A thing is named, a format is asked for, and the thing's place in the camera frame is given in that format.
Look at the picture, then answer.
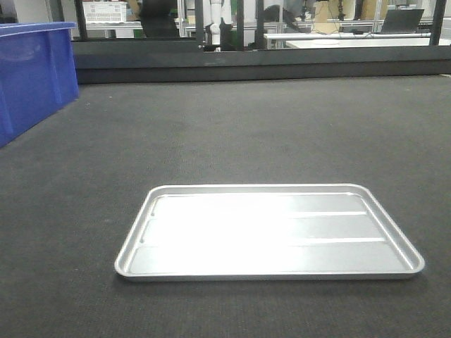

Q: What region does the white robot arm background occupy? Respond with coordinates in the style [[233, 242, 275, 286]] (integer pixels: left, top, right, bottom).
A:
[[202, 0, 233, 51]]

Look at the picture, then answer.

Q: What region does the blue bin on conveyor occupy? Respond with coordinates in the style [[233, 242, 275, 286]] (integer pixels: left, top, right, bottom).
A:
[[1, 22, 79, 146]]

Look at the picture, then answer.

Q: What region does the silver metal tray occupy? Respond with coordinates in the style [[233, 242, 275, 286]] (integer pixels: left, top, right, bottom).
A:
[[114, 183, 426, 282]]

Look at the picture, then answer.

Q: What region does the white table background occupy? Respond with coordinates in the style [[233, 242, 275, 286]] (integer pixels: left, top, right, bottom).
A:
[[264, 33, 431, 49]]

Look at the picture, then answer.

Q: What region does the black office chair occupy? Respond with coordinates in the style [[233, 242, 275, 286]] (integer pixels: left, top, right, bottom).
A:
[[140, 0, 179, 39]]

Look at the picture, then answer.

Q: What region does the white perforated crate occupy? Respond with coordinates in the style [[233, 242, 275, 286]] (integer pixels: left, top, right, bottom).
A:
[[82, 1, 127, 24]]

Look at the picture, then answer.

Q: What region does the open laptop background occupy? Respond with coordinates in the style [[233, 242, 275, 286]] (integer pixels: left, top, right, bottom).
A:
[[379, 9, 424, 35]]

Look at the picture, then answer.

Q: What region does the black conveyor frame rail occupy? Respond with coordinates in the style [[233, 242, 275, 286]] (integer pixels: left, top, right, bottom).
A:
[[72, 39, 450, 85]]

